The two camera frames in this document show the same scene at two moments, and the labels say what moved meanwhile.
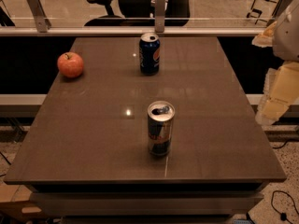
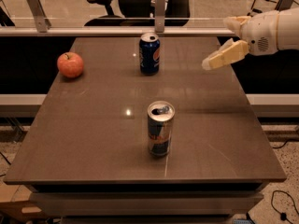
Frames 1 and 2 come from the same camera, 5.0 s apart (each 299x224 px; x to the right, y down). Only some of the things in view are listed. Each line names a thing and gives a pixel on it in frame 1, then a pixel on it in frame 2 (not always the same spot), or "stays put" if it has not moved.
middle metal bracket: (160, 11) stays put
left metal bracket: (38, 12) stays put
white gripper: (287, 36) -> (261, 32)
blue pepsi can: (149, 54) stays put
